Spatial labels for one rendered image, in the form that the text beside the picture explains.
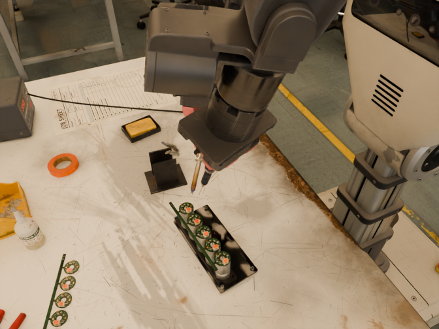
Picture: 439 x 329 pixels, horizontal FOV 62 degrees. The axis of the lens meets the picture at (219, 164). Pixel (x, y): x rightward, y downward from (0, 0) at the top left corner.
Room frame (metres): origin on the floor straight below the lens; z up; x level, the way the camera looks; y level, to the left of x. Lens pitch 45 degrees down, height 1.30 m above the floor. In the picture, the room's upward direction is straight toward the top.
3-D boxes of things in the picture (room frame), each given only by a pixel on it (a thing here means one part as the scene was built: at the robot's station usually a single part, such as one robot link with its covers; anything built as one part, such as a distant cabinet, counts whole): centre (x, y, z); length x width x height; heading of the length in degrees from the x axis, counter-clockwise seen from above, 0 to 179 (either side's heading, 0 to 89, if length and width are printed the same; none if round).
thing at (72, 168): (0.53, 0.33, 0.76); 0.06 x 0.06 x 0.01
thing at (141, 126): (0.65, 0.18, 0.76); 0.07 x 0.05 x 0.02; 125
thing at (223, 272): (0.28, 0.00, 0.79); 0.02 x 0.02 x 0.05
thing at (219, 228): (0.34, 0.01, 0.76); 0.16 x 0.07 x 0.01; 32
